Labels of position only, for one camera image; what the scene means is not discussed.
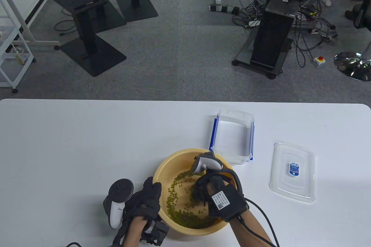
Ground person's left hand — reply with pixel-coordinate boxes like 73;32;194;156
121;176;162;223

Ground person's right hand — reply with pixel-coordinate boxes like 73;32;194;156
191;172;230;215

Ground black and white controller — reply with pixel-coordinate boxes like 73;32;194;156
103;179;134;229
191;151;223;174

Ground green mung beans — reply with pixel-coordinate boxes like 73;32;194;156
166;172;221;229

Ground yellow plastic basin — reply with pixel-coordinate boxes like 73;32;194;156
153;149;237;236

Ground clear container with blue clips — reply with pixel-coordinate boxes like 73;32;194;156
209;109;255;165

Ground clear lid with blue label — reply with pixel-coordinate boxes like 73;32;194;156
269;142;316;204

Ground person's left forearm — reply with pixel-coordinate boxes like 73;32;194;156
122;217;148;247

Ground person's right forearm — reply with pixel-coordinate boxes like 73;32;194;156
229;209;276;247

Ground black rolling cart base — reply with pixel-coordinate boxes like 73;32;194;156
232;37;293;80

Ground black computer tower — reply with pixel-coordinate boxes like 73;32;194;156
251;0;297;71

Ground grey power strip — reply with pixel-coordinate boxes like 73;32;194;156
209;4;240;14

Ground small clear bottle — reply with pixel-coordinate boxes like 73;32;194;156
13;45;27;65

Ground chrome chair base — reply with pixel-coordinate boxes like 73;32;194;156
333;51;371;82

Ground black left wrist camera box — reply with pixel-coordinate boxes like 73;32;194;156
143;220;170;246

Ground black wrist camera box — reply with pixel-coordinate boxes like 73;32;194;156
208;183;249;222
143;220;170;246

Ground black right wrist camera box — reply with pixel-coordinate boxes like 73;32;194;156
208;183;249;222

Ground black stand with tilted frame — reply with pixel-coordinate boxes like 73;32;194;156
43;0;127;77

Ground loose black cable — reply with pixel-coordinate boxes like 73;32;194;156
54;20;78;36

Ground white wire rack cart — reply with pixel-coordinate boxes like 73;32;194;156
0;0;37;94

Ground tangle of cables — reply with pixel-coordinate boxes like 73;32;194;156
232;0;338;68

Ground white whiteboard frame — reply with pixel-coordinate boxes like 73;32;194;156
0;0;68;50

